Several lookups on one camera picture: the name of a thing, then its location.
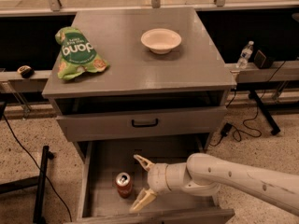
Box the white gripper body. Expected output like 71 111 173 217
148 162 191 194

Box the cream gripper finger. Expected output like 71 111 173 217
134 154 154 172
130 189 157 213

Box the red coke can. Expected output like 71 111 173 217
115 172 133 198

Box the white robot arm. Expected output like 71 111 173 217
130 153 299 216

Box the open bottom grey drawer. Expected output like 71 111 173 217
76 135 235 224

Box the grey drawer cabinet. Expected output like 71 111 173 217
43 7 236 155

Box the black metal stand left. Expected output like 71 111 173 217
0 146 54 224

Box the black stand leg right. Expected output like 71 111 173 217
249 90 280 135

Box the white bowl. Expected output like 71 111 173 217
141 28 181 54

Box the green chip bag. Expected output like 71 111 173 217
55 27 109 80

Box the clear plastic water bottle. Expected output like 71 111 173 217
236 41 254 68

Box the small black box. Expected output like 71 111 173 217
253 49 274 69

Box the black tape measure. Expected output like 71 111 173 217
17 65 35 78

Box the grey drawer with black handle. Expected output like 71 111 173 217
57 106 227 142

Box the black power adapter with cable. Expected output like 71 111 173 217
211 62 285 147

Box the black cable on floor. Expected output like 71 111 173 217
1 112 73 223

